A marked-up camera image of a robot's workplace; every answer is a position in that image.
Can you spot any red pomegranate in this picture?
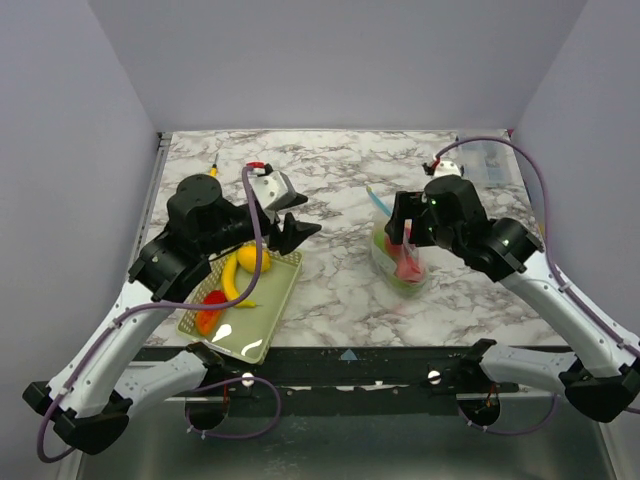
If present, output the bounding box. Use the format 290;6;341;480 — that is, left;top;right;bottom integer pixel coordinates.
395;257;425;280

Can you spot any clear zip top bag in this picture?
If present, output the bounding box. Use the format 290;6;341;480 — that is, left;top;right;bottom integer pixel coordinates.
366;186;428;297

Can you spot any green starfruit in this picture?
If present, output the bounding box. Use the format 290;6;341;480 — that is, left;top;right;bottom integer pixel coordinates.
373;229;394;257

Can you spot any red apple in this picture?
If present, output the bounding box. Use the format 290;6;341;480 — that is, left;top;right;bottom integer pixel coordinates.
384;223;418;260

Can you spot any green cabbage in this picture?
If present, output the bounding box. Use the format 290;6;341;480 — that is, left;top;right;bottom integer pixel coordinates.
385;274;427;297

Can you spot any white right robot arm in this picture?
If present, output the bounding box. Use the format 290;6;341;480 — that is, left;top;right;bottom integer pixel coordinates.
385;175;639;423

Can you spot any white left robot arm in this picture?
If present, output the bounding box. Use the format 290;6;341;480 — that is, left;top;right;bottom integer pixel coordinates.
22;166;321;463

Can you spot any yellow banana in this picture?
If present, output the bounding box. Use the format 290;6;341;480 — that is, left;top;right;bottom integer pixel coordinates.
221;252;243;301

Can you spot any clear plastic screw box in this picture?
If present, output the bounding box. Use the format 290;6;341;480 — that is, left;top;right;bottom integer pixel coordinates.
456;141;512;187

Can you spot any red orange mango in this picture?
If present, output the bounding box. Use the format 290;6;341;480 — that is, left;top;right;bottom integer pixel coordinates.
194;290;227;337

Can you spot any green perforated plastic basket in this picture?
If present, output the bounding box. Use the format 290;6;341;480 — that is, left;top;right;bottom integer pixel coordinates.
177;251;303;364

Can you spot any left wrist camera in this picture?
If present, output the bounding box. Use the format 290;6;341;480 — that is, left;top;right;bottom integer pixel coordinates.
248;162;297;212

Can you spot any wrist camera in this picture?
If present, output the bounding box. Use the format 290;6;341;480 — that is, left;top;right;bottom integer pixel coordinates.
422;159;464;179
248;162;297;212

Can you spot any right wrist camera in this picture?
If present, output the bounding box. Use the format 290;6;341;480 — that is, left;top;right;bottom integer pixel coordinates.
422;159;464;179

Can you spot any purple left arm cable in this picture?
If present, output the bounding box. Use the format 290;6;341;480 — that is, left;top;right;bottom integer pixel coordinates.
37;164;284;464

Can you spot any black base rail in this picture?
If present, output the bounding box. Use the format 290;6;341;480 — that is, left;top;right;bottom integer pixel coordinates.
164;339;546;416

